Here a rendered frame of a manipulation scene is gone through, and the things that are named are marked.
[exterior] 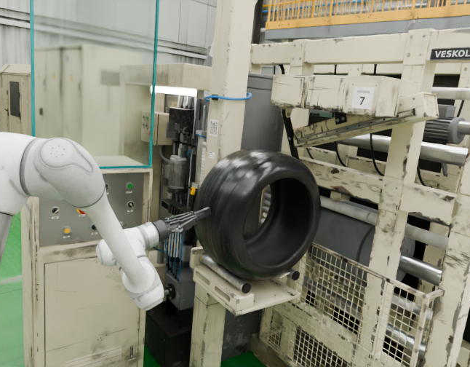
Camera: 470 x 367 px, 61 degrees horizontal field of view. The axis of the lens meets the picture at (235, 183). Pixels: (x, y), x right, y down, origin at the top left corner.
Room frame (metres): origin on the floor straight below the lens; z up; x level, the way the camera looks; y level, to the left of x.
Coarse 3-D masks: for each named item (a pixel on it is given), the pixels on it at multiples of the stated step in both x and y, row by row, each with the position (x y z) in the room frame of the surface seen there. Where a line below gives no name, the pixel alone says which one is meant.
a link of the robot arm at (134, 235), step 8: (128, 232) 1.31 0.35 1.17; (136, 232) 1.32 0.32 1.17; (136, 240) 1.29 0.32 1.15; (144, 240) 1.31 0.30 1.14; (96, 248) 1.27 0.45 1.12; (104, 248) 1.25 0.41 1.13; (136, 248) 1.27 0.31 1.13; (144, 248) 1.32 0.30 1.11; (104, 256) 1.24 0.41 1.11; (112, 256) 1.24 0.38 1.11; (104, 264) 1.25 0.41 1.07; (112, 264) 1.25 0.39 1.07
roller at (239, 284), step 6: (204, 258) 1.75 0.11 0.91; (210, 258) 1.74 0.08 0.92; (210, 264) 1.70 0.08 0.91; (216, 264) 1.68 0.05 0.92; (216, 270) 1.66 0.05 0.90; (222, 270) 1.63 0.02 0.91; (228, 270) 1.62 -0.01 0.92; (222, 276) 1.62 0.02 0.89; (228, 276) 1.59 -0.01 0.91; (234, 276) 1.58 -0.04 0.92; (228, 282) 1.59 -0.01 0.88; (234, 282) 1.55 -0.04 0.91; (240, 282) 1.53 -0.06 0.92; (246, 282) 1.53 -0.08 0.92; (240, 288) 1.51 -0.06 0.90; (246, 288) 1.51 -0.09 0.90
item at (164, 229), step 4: (160, 220) 1.40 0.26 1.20; (156, 224) 1.37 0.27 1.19; (160, 224) 1.37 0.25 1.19; (164, 224) 1.38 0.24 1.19; (168, 224) 1.41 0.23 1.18; (176, 224) 1.41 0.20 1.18; (156, 228) 1.36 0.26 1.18; (160, 228) 1.36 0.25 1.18; (164, 228) 1.37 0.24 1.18; (168, 228) 1.38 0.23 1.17; (172, 228) 1.38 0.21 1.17; (160, 232) 1.36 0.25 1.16; (164, 232) 1.37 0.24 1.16; (168, 232) 1.37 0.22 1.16; (172, 232) 1.38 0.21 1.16; (160, 236) 1.36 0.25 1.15; (164, 236) 1.37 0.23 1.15; (168, 236) 1.38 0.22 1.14; (160, 240) 1.37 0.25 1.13
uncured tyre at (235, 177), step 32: (224, 160) 1.67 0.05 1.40; (256, 160) 1.58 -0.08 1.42; (288, 160) 1.63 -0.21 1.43; (224, 192) 1.50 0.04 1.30; (256, 192) 1.50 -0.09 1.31; (288, 192) 1.93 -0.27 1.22; (224, 224) 1.46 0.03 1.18; (288, 224) 1.90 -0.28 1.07; (224, 256) 1.48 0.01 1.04; (256, 256) 1.82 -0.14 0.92; (288, 256) 1.66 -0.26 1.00
